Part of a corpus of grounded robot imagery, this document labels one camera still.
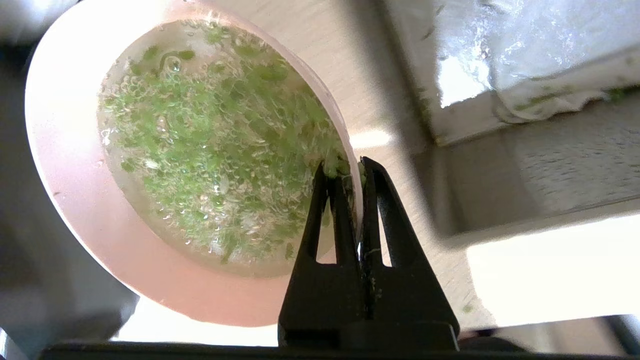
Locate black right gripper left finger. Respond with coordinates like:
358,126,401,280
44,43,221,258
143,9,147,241
278,161,362,349

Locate pink bowl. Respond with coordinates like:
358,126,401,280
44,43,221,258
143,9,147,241
24,0,366,328

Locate green grains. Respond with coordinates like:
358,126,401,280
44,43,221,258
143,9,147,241
97,20,352,278

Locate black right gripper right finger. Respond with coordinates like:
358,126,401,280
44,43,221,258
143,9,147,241
359,156,460,351

